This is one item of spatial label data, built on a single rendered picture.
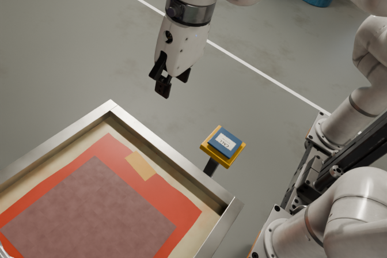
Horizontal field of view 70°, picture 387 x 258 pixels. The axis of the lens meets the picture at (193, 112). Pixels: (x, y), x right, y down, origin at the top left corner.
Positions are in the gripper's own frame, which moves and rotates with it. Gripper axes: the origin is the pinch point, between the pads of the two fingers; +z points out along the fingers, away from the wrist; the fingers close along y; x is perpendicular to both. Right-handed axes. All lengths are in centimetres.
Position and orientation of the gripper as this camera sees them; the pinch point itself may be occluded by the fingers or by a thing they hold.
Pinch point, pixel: (172, 80)
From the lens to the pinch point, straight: 55.3
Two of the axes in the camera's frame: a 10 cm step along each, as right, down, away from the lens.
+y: 5.5, -5.5, 6.3
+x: -8.0, -5.5, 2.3
